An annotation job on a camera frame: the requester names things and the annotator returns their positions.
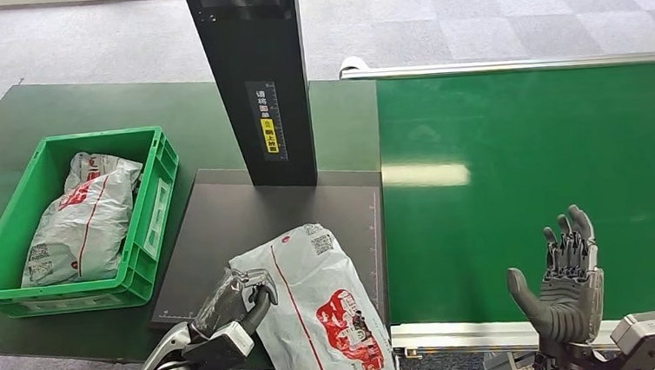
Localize black and yellow label sticker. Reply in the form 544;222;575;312
245;78;290;165

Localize aluminium conveyor side rail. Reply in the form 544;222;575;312
388;306;655;370
337;34;655;86

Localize grey courier bag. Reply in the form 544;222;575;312
226;217;405;370
10;148;152;289

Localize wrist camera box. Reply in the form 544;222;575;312
607;310;655;370
179;319;258;370

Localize green conveyor belt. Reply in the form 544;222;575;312
373;60;655;341

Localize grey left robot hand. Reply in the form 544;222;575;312
187;264;282;340

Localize green plastic basket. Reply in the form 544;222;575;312
0;124;189;320

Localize black weighing device with column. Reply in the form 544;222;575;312
129;0;392;342

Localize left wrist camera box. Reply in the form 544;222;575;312
179;319;258;370

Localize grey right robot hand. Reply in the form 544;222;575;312
501;202;610;351

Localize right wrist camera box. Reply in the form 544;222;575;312
607;310;655;370

